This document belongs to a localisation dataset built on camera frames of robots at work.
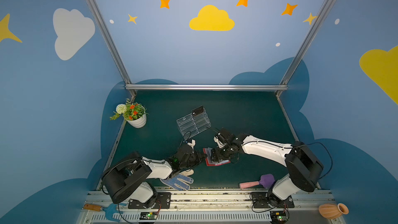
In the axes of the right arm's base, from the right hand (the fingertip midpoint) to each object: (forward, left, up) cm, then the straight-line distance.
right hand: (218, 155), depth 86 cm
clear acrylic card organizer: (+19, +18, +1) cm, 26 cm away
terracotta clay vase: (-24, -46, +7) cm, 53 cm away
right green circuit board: (-26, -28, -5) cm, 39 cm away
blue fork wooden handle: (-29, +51, -2) cm, 58 cm away
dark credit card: (+26, +13, +6) cm, 30 cm away
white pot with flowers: (+18, +50, +11) cm, 55 cm away
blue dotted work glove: (-15, +23, -1) cm, 28 cm away
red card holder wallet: (+1, +7, +1) cm, 7 cm away
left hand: (-2, +4, +2) cm, 5 cm away
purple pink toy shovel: (-11, -25, -3) cm, 28 cm away
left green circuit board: (-30, +32, -2) cm, 44 cm away
